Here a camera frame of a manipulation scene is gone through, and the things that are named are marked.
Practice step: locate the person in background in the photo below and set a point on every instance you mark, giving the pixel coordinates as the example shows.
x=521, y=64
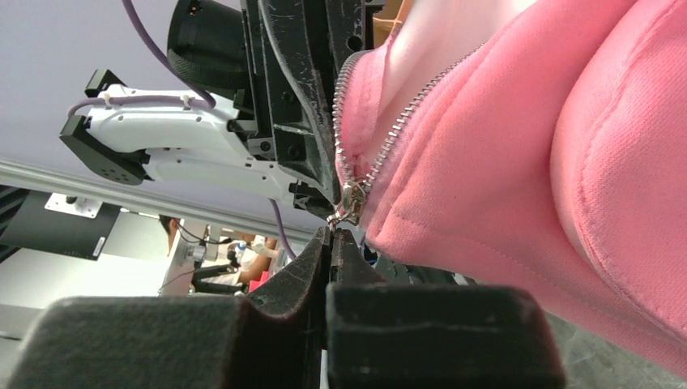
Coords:
x=208, y=260

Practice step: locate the black monitor in background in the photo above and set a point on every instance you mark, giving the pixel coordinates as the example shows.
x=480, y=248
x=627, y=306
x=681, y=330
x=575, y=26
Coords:
x=29, y=220

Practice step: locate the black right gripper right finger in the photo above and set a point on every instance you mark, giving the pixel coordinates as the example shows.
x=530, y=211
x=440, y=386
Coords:
x=384, y=335

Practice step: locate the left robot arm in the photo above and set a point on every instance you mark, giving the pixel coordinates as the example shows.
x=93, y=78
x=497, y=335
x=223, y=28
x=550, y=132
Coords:
x=204, y=133

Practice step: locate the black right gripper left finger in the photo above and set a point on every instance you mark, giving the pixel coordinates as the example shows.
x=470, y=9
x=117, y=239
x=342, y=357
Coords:
x=270, y=338

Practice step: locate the aluminium table frame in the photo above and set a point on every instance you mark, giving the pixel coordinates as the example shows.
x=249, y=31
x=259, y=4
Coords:
x=47, y=180

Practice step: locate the pink zip-up jacket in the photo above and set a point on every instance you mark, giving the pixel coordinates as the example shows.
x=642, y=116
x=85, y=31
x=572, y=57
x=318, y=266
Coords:
x=535, y=144

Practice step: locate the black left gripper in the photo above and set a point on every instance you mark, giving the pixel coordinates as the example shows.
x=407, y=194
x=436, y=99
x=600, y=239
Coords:
x=296, y=50

